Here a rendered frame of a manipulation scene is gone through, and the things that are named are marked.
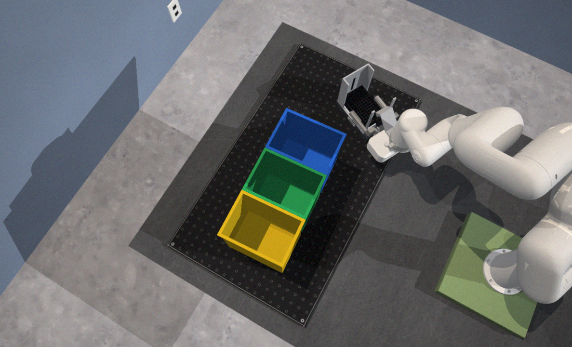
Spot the green open-top bin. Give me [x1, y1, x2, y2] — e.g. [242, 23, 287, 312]
[242, 148, 327, 232]

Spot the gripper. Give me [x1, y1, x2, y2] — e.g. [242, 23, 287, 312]
[349, 96, 399, 162]

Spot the blue open bin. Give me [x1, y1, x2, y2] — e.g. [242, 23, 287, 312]
[265, 108, 346, 193]

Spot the yellow open-top bin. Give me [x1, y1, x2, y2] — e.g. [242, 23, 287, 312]
[217, 190, 305, 273]

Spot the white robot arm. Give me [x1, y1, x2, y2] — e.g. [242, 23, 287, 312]
[374, 106, 572, 304]

